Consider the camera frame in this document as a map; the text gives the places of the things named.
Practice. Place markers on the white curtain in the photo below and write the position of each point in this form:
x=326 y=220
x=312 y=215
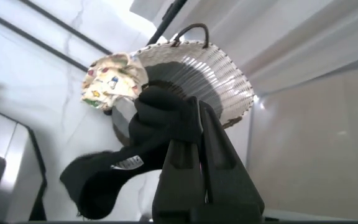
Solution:
x=259 y=31

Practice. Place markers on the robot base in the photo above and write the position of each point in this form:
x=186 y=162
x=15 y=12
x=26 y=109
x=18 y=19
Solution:
x=14 y=161

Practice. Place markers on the white laundry basket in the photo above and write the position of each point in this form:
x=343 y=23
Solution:
x=204 y=71

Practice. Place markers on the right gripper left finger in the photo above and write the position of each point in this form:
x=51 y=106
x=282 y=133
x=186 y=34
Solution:
x=179 y=186

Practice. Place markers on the black garment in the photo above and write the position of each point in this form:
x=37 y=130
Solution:
x=160 y=118

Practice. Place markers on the cream printed garment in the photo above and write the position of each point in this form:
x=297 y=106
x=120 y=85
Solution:
x=113 y=81

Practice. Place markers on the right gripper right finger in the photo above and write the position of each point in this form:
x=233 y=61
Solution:
x=228 y=189

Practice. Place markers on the black clothes rack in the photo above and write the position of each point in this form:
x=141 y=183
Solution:
x=170 y=15

